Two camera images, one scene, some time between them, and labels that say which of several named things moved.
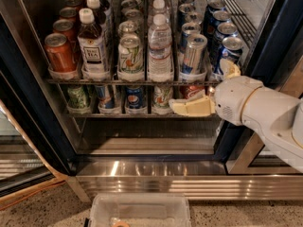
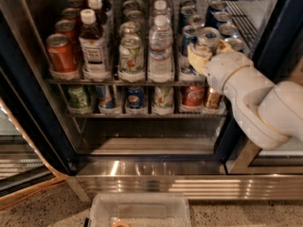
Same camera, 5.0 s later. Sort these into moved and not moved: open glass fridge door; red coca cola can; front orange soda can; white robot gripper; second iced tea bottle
Moved: white robot gripper
Not moved: front orange soda can; second iced tea bottle; red coca cola can; open glass fridge door
